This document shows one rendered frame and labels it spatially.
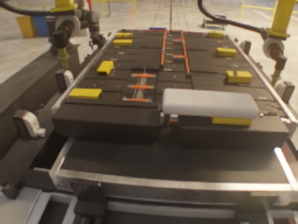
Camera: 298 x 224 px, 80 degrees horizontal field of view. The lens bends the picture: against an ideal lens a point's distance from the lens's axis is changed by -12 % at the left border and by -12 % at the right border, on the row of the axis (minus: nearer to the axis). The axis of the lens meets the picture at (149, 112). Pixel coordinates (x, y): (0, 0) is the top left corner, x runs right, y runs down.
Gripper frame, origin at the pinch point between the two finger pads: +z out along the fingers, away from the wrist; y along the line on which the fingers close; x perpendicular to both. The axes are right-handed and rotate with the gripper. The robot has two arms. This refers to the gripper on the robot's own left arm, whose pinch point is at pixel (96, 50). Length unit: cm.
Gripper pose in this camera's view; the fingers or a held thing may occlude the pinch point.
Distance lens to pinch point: 214.8
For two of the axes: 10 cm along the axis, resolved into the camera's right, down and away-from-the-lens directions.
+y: -9.9, -0.7, 1.0
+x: -1.2, 5.9, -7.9
